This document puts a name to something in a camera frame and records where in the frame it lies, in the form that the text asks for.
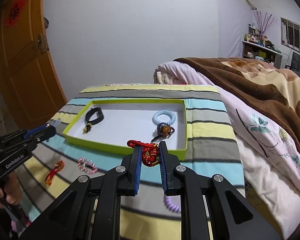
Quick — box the red knotted cord bracelet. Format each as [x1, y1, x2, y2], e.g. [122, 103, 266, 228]
[126, 139, 161, 168]

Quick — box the dark flower hair tie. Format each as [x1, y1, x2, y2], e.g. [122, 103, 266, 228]
[151, 122, 176, 143]

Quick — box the purple spiral hair tie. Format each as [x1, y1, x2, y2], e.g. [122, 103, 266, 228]
[163, 195, 182, 214]

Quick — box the light blue spiral hair tie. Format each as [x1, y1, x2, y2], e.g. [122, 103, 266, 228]
[152, 109, 177, 126]

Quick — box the red gold cord bracelet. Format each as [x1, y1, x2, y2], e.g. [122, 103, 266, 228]
[44, 160, 65, 186]

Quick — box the black gold chain charm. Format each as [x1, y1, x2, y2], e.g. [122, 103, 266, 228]
[83, 122, 93, 134]

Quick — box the black smart band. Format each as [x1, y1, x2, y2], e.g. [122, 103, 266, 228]
[85, 107, 104, 126]

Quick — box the grey hair elastic with flower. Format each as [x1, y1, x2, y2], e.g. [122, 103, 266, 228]
[51, 118, 61, 127]

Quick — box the person left hand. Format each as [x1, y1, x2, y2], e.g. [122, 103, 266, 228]
[0, 172, 22, 209]

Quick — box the striped pastel cloth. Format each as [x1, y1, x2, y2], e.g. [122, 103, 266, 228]
[16, 85, 244, 239]

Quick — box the lime green tray box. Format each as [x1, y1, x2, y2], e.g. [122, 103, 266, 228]
[63, 99, 187, 160]

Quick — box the pink floral quilt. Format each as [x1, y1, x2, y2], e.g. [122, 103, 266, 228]
[154, 60, 300, 239]

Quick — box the brass door latch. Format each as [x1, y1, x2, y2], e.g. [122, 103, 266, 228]
[34, 33, 49, 54]

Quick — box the orange wooden door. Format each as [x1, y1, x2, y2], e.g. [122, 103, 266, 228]
[0, 0, 66, 129]

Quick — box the red fu door sticker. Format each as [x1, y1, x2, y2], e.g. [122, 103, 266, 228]
[4, 0, 29, 29]

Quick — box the brown beige fleece blanket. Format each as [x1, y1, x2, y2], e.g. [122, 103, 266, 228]
[177, 57, 300, 153]

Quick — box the cluttered white shelf desk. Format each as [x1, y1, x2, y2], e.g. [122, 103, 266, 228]
[242, 24, 282, 69]

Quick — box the purple branch bouquet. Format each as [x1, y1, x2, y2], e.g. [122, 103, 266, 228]
[253, 10, 277, 36]

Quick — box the barred window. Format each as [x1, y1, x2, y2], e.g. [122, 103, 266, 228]
[281, 18, 300, 53]

